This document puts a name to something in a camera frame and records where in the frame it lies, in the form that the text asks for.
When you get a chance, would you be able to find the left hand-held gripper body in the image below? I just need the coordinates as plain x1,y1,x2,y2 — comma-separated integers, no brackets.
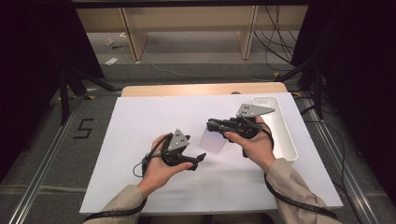
160,128,191,167

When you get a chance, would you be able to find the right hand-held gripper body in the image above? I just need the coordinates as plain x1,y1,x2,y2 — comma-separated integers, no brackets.
223,103,276,140

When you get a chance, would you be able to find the white plastic bin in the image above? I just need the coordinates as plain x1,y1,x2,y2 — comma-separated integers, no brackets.
251,95,299,162

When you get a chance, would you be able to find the person's right hand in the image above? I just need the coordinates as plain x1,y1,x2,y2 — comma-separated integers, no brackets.
223,115,276,174

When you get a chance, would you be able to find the person's left hand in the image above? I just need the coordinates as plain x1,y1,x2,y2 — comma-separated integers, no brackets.
137,133,194,198

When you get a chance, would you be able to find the light wooden table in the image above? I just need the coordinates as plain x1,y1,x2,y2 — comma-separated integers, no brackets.
120,81,289,98

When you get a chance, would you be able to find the black metal stand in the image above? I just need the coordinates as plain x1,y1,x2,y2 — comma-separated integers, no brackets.
59,66,122,125
275,59,325,120

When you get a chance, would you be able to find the light wooden desk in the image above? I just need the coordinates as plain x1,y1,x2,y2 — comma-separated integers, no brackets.
76,5,309,62

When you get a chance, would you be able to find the black curtain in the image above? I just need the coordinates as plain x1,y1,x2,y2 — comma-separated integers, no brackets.
290,0,396,200
0,0,106,185

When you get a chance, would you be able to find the tangle of black cables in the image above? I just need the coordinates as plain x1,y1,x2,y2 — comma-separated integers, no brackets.
252,5,302,73

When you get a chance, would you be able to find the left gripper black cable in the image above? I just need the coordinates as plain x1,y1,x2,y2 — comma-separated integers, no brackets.
82,133,173,223

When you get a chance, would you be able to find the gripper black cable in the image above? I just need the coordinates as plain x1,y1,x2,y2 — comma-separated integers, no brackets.
82,133,173,223
260,122,339,220

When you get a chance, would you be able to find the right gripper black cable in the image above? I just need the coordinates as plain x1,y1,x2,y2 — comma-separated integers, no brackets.
260,122,339,220

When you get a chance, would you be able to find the thin black floor cable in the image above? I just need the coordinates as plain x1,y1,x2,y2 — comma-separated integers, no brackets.
300,104,347,190

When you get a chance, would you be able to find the aluminium floor rail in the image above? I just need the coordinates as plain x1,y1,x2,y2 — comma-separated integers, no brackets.
7,96,88,224
298,91,382,224

